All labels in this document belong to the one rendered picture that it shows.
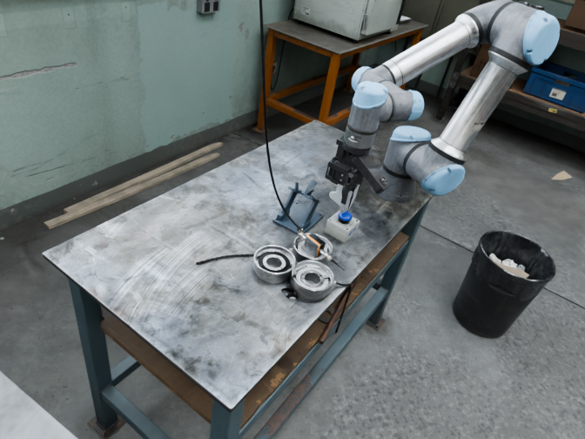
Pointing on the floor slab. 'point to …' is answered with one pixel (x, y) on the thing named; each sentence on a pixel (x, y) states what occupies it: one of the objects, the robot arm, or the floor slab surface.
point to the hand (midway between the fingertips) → (346, 210)
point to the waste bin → (500, 283)
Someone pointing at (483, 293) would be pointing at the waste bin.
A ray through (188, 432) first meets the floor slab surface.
